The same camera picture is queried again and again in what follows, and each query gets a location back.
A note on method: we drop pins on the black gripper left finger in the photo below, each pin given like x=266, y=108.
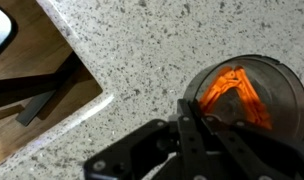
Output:
x=189, y=109

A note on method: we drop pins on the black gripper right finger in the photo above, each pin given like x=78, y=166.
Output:
x=227, y=119

